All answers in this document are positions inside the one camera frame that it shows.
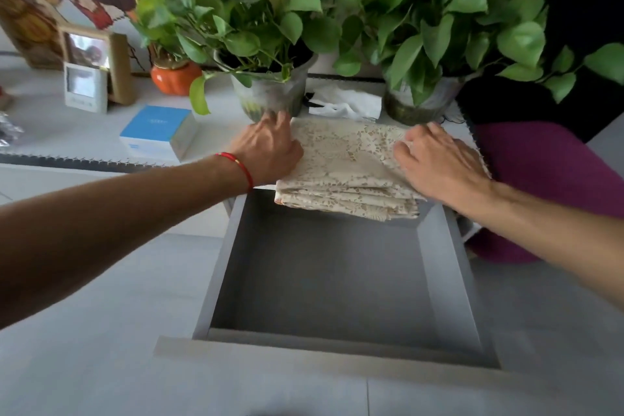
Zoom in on beige lace tablecloth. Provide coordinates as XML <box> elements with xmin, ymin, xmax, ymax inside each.
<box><xmin>274</xmin><ymin>117</ymin><xmax>491</xmax><ymax>222</ymax></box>

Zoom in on white crumpled tissue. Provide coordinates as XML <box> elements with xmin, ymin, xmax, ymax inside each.
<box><xmin>307</xmin><ymin>84</ymin><xmax>384</xmax><ymax>121</ymax></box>

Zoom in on orange pumpkin shaped pot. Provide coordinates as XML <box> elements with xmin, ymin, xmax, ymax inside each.
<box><xmin>149</xmin><ymin>58</ymin><xmax>203</xmax><ymax>98</ymax></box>

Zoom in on person's right forearm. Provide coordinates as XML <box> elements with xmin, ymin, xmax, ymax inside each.
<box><xmin>458</xmin><ymin>181</ymin><xmax>624</xmax><ymax>312</ymax></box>

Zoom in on magenta square stool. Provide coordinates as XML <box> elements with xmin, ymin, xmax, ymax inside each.
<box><xmin>467</xmin><ymin>120</ymin><xmax>624</xmax><ymax>265</ymax></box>

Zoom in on small white desk display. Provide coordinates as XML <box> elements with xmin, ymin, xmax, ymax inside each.
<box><xmin>63</xmin><ymin>62</ymin><xmax>109</xmax><ymax>114</ymax></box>

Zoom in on wooden photo frame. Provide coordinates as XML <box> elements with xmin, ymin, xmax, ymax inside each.
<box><xmin>57</xmin><ymin>23</ymin><xmax>137</xmax><ymax>107</ymax></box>

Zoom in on blue white small box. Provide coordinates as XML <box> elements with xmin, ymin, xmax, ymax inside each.
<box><xmin>119</xmin><ymin>105</ymin><xmax>199</xmax><ymax>163</ymax></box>

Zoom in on person's left forearm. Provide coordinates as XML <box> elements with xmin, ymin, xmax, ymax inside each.
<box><xmin>0</xmin><ymin>157</ymin><xmax>250</xmax><ymax>332</ymax></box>

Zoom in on green pothos in frosted pot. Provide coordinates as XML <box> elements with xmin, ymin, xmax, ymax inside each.
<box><xmin>134</xmin><ymin>0</ymin><xmax>343</xmax><ymax>125</ymax></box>

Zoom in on black tall unit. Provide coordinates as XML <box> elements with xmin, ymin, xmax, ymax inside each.
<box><xmin>456</xmin><ymin>0</ymin><xmax>624</xmax><ymax>144</ymax></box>

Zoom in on green pothos in glass pot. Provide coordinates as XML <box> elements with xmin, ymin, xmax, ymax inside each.
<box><xmin>333</xmin><ymin>0</ymin><xmax>624</xmax><ymax>127</ymax></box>

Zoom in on grey drawer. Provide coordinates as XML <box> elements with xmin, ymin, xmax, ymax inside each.
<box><xmin>155</xmin><ymin>188</ymin><xmax>508</xmax><ymax>382</ymax></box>

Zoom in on long white tv cabinet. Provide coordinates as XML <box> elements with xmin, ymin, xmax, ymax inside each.
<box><xmin>0</xmin><ymin>55</ymin><xmax>488</xmax><ymax>242</ymax></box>

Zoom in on red string bracelet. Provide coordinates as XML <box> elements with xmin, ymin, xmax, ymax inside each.
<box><xmin>216</xmin><ymin>152</ymin><xmax>254</xmax><ymax>193</ymax></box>

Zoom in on person's left hand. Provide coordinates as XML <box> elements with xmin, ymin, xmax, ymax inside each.
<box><xmin>225</xmin><ymin>110</ymin><xmax>306</xmax><ymax>189</ymax></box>

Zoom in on person's right hand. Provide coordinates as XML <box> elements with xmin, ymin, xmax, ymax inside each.
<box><xmin>392</xmin><ymin>122</ymin><xmax>493</xmax><ymax>210</ymax></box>

